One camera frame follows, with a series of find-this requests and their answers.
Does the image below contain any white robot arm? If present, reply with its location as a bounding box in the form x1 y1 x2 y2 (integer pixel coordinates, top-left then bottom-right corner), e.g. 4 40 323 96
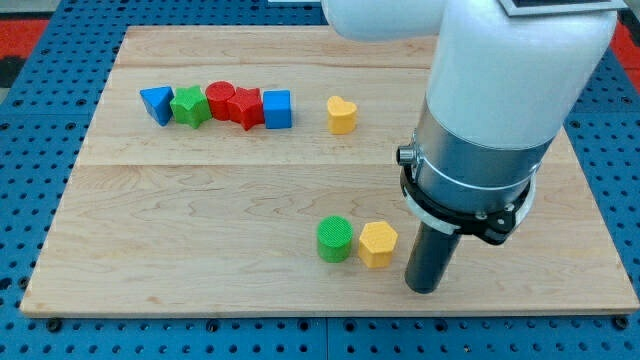
321 0 623 245

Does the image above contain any yellow hexagon block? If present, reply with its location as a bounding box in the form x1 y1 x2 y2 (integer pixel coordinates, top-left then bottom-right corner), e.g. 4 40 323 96
358 221 398 269

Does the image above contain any green cylinder block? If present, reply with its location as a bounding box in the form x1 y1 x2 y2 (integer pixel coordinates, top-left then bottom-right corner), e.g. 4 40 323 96
316 216 353 263

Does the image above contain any yellow heart block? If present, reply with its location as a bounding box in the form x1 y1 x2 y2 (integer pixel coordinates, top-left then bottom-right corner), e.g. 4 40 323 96
327 96 358 135

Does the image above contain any blue cube block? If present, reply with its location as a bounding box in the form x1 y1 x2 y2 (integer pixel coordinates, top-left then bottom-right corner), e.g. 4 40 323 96
263 90 292 129

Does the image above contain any wooden board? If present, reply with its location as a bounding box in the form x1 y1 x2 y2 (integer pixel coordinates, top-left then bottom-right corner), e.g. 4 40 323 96
20 26 639 318

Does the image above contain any red star block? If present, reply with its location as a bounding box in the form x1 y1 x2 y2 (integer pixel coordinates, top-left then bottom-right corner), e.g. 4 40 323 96
227 87 265 131

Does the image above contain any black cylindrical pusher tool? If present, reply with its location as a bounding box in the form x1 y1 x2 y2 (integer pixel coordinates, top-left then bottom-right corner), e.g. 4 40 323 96
404 223 461 294

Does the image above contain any red cylinder block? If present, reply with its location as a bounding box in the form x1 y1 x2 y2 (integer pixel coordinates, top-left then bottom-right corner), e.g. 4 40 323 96
205 81 236 121

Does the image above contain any green star block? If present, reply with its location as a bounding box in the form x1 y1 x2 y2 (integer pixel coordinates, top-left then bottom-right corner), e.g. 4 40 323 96
170 85 212 129

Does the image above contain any blue triangle block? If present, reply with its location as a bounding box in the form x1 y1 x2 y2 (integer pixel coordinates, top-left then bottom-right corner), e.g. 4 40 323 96
139 86 174 126

